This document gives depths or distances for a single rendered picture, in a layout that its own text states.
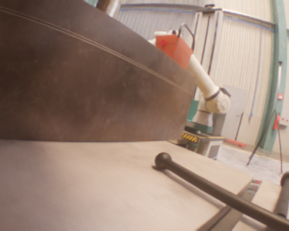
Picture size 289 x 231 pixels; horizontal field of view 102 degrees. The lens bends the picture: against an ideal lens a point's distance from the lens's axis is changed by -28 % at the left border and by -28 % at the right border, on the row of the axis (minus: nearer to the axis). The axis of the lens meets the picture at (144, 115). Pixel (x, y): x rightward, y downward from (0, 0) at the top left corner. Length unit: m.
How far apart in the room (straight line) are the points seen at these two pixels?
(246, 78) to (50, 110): 7.35
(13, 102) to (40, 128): 0.09
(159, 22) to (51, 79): 8.40
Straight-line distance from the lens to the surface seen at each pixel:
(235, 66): 7.53
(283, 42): 7.57
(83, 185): 0.28
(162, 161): 0.40
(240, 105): 7.16
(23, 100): 0.40
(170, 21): 8.57
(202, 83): 1.22
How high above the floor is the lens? 0.46
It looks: 4 degrees down
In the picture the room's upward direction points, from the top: 14 degrees clockwise
